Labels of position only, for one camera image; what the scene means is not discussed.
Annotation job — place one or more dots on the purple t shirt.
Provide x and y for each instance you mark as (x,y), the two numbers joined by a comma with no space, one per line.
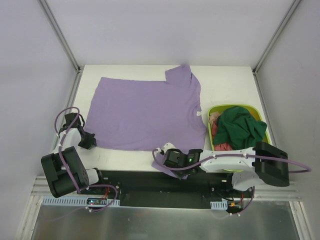
(138,116)

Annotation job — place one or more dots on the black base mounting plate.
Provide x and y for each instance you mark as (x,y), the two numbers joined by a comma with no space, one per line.
(152,189)

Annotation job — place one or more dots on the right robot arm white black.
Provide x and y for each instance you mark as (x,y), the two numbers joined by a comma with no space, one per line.
(249,167)

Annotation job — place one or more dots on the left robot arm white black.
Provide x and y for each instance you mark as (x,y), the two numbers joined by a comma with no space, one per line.
(63,168)

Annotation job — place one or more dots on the right aluminium frame post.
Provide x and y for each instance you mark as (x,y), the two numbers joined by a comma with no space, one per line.
(293,7)

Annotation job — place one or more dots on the aluminium frame post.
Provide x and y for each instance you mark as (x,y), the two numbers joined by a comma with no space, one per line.
(293,7)
(44,5)

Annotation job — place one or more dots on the lime green plastic basket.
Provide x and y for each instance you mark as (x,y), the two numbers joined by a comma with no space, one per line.
(221,108)

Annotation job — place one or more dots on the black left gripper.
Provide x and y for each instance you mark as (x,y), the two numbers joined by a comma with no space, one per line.
(88,141)

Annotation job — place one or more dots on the right white slotted cable duct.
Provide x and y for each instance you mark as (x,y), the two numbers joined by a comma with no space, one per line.
(219,205)

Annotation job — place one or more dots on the left white slotted cable duct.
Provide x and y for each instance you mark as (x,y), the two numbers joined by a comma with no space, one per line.
(70,201)

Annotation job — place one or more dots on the dark green t shirt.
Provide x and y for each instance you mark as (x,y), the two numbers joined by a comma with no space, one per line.
(238,128)

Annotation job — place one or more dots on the white slotted cable duct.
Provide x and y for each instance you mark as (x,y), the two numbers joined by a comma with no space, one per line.
(70,201)
(219,205)

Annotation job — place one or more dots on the left aluminium frame post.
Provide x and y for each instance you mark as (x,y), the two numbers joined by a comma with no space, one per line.
(44,5)

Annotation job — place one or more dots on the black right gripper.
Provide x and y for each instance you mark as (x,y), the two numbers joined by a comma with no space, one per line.
(167,160)

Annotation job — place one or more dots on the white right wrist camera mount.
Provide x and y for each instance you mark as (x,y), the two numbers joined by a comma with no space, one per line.
(162,150)

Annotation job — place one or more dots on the light pink t shirt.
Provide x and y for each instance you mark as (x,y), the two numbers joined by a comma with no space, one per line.
(212,117)

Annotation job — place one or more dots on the red pink t shirt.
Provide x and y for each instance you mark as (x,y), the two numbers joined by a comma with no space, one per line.
(221,146)

